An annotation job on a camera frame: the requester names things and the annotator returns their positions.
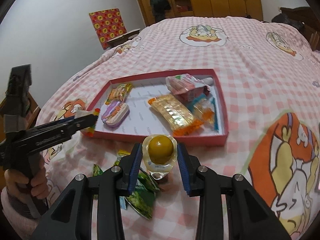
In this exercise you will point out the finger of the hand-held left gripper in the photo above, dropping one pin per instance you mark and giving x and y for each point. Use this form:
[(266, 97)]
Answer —
[(62, 122), (75, 127)]

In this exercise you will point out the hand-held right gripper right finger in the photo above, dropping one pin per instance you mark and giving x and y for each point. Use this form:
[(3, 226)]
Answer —
[(183, 170)]

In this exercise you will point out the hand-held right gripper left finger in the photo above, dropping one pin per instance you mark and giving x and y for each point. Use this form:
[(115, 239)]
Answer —
[(133, 170)]

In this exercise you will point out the colourful gummy packet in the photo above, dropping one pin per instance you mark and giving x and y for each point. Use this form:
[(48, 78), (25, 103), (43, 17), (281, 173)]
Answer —
[(91, 130)]

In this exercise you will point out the yellow jelly cup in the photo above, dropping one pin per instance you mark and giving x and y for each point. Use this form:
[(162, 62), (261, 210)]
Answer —
[(160, 147)]

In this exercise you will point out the pink purple snack packet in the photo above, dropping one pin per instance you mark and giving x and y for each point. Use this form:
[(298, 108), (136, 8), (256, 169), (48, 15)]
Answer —
[(115, 113)]

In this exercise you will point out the small orange snack packet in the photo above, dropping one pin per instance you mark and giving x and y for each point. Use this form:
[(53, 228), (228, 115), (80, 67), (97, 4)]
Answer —
[(118, 93)]

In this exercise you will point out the yellow packet with orange ends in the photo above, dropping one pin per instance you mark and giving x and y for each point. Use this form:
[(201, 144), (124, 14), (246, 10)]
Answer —
[(175, 112)]

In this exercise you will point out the clear blue-edged snack packet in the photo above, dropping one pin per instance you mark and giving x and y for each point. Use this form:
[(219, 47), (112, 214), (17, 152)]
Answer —
[(206, 112)]

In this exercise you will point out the shallow pink cardboard box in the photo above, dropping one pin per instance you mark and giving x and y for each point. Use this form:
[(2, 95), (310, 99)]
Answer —
[(140, 100)]

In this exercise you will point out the white pink peach jelly pouch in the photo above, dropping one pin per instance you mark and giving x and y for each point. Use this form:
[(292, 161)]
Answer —
[(185, 86)]

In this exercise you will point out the person's left forearm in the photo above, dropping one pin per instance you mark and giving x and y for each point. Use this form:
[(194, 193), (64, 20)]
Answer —
[(12, 212)]

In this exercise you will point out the person's left hand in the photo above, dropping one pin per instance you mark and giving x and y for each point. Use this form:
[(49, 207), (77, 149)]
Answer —
[(37, 183)]

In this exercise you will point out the wooden bedside cabinet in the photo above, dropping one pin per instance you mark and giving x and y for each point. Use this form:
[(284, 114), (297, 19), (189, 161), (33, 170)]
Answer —
[(32, 107)]

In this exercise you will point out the light green pea packet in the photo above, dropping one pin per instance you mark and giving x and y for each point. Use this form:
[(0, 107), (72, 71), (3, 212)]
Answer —
[(122, 155)]

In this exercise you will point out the dark green pea packet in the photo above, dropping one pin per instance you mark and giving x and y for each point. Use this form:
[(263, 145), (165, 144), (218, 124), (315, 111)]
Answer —
[(142, 195)]

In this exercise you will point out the green packet with red logo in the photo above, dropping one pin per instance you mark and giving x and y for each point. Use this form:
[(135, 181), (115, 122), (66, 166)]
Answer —
[(97, 171)]

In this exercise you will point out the chair with red patterned cover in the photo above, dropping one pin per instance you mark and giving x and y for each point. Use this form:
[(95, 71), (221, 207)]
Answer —
[(107, 25)]

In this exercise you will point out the hanging dark clothes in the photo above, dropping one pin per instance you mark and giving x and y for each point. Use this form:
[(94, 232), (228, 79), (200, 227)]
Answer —
[(158, 2)]

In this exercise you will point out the dark cloth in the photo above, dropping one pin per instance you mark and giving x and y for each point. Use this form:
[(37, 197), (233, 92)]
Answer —
[(285, 20)]

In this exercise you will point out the dark wooden headboard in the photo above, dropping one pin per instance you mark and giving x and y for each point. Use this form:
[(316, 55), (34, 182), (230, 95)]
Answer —
[(311, 32)]

